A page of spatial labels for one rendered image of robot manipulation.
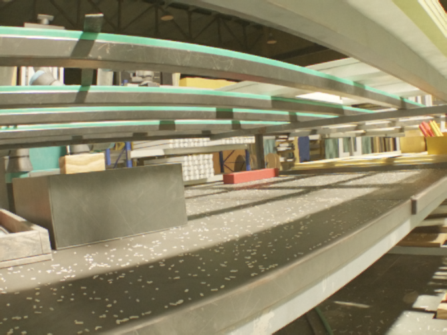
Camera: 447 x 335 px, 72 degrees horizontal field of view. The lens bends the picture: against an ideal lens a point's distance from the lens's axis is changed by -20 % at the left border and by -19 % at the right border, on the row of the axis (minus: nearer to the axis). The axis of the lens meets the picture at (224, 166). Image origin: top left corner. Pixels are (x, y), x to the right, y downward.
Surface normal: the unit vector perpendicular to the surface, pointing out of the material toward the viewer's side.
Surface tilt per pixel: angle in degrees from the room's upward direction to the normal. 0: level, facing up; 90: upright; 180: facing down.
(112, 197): 90
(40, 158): 90
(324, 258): 90
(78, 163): 90
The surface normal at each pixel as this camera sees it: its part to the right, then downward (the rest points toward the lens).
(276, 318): 0.69, -0.04
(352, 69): -0.71, 0.07
